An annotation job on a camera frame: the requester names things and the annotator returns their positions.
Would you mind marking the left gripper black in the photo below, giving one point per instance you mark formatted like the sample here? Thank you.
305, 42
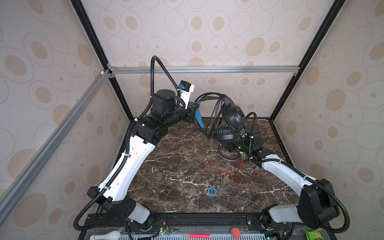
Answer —
191, 111

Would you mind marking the red ball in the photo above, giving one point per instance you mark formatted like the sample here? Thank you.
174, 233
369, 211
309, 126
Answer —
236, 233

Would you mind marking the black headphones blue headband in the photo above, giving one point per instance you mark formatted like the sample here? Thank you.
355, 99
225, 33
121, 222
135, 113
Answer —
227, 119

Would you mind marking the diagonal aluminium rail left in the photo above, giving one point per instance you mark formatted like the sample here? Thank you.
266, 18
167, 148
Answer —
21, 184

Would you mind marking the green snack packet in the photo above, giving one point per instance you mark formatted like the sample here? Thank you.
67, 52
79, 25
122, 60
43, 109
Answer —
314, 235

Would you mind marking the blue tape roll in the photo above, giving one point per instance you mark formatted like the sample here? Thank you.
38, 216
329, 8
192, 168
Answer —
212, 192

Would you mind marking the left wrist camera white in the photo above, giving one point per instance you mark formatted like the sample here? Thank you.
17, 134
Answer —
185, 89

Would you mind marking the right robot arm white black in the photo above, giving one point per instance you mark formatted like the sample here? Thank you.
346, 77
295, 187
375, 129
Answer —
318, 206

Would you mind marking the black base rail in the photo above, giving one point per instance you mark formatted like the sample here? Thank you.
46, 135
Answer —
175, 226

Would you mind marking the horizontal aluminium rail back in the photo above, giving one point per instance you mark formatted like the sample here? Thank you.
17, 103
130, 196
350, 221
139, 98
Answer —
210, 70

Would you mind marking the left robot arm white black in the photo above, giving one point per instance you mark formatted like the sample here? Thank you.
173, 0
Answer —
165, 109

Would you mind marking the white plastic handle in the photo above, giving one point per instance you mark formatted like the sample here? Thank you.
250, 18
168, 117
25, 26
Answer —
113, 235

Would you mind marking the pink red pen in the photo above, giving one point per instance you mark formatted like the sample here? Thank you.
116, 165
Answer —
198, 236

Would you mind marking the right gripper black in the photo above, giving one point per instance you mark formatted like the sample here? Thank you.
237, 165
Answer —
230, 145

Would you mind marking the white headphones black pads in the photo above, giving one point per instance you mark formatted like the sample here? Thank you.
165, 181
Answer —
230, 156

